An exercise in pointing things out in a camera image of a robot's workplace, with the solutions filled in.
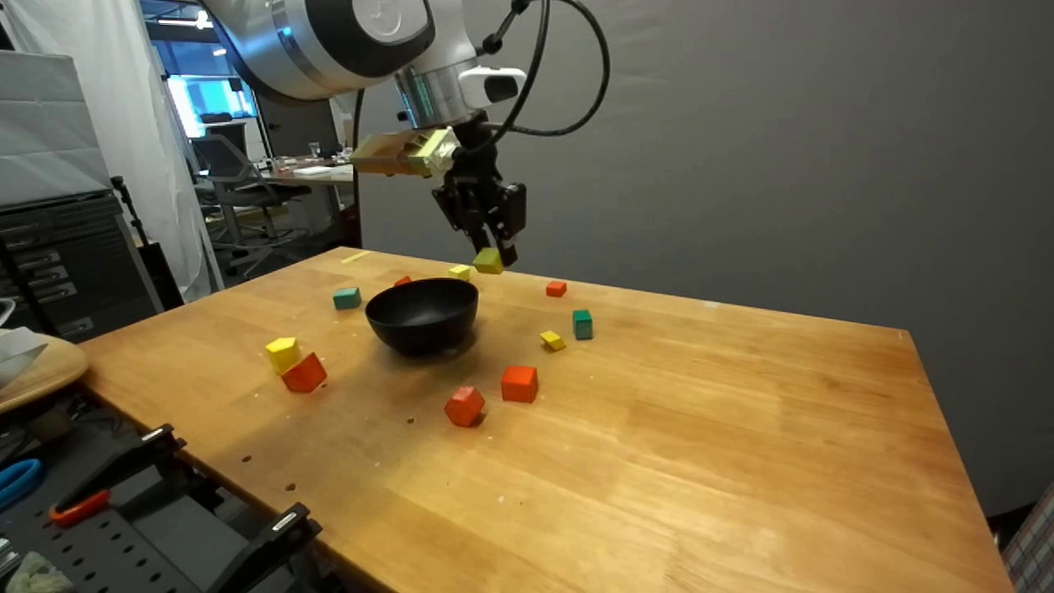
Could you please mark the black bowl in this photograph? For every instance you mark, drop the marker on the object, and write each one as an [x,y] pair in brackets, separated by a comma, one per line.
[422,318]

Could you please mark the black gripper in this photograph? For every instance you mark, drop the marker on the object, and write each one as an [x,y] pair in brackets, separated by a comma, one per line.
[478,198]

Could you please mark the small orange block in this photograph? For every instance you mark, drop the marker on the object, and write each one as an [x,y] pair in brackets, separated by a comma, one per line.
[559,289]

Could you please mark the yellow wooden block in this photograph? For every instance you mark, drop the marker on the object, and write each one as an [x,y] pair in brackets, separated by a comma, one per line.
[461,270]

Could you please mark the red wooden block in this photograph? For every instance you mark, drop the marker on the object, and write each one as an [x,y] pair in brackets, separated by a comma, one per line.
[467,406]

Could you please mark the round wooden board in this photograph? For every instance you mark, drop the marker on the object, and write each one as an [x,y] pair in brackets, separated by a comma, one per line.
[60,362]

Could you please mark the black equipment case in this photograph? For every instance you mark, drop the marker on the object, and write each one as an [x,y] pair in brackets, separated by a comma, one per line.
[72,267]

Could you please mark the black perforated tool board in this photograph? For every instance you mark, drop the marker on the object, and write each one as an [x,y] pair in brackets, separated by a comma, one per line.
[169,528]

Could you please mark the teal wooden block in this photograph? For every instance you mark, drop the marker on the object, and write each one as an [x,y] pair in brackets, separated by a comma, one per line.
[348,299]

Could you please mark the blue scissors handle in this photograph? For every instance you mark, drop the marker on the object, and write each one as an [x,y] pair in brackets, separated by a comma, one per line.
[18,480]

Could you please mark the lime green wooden block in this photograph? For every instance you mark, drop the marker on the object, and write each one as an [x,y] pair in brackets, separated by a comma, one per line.
[490,260]

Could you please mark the small yellow block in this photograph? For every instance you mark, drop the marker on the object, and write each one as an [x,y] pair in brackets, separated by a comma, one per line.
[552,339]

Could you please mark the black clamp orange handle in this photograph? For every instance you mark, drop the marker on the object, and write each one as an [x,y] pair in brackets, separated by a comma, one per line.
[95,492]

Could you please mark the background desk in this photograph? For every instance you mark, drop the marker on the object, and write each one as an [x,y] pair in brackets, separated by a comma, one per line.
[309,171]

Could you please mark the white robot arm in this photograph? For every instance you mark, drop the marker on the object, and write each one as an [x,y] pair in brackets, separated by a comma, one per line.
[309,49]

